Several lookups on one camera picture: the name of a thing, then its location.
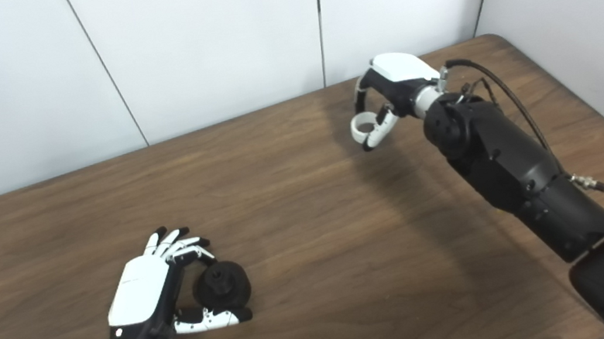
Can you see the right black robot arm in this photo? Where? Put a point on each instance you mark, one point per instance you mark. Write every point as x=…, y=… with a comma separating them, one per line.
x=515, y=169

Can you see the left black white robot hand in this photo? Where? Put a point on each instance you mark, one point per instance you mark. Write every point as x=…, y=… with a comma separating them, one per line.
x=139, y=293

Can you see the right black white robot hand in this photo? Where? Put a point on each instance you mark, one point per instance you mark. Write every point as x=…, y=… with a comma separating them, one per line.
x=401, y=73

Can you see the round black plastic part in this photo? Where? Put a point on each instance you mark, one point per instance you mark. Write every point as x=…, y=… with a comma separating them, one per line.
x=224, y=287

